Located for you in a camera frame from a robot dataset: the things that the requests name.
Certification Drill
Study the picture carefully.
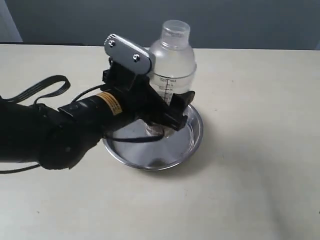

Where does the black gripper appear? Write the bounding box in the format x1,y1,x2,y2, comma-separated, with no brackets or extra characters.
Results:
102,59,195,131

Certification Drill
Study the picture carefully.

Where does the clear plastic shaker bottle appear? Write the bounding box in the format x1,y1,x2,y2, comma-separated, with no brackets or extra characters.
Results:
144,19,198,137

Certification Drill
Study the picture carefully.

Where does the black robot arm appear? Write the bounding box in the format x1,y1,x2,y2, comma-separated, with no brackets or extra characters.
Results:
0,58,195,170

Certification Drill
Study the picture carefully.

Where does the round stainless steel tray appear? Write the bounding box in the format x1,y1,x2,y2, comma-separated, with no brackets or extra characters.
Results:
103,105,204,171

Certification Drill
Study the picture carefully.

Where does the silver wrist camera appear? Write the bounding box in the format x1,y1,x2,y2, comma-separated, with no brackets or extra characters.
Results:
104,33,156,75

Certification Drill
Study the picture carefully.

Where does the black cable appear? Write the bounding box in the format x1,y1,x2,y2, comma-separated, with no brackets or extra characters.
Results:
0,74,166,176

